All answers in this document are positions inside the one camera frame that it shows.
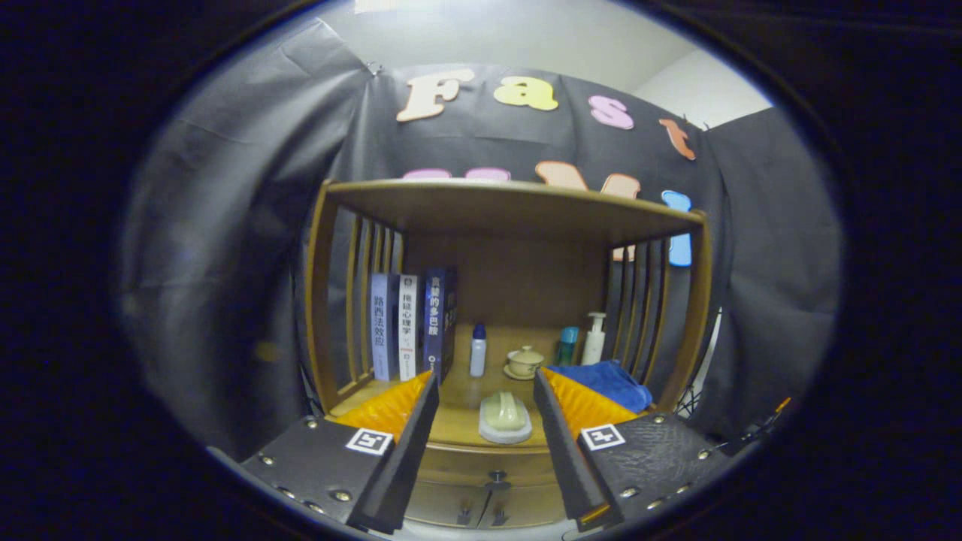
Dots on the wooden cabinet door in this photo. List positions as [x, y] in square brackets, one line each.
[443, 503]
[526, 507]

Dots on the white book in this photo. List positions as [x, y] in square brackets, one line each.
[407, 330]

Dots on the wooden cabinet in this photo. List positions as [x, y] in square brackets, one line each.
[518, 285]

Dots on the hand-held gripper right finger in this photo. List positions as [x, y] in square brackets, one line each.
[564, 458]

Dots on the black backdrop cloth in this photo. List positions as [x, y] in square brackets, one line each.
[225, 225]

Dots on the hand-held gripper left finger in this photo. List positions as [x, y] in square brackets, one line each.
[409, 458]

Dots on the white pump bottle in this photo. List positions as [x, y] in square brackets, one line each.
[593, 347]

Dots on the wooden countertop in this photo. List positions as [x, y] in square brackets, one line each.
[466, 413]

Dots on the blue folded towel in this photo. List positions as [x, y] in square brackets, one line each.
[609, 383]

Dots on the wooden drawer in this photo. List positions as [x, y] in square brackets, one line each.
[458, 466]

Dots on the dark blue book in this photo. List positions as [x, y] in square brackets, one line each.
[434, 323]

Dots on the beige lidded teacup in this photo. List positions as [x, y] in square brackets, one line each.
[524, 362]

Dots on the white bottle with blue cap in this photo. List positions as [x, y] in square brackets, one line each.
[478, 357]

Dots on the light blue book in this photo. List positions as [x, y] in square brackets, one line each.
[383, 330]

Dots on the orange and black tool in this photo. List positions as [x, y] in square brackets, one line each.
[782, 406]

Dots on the teal bottle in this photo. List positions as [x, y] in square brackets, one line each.
[567, 347]

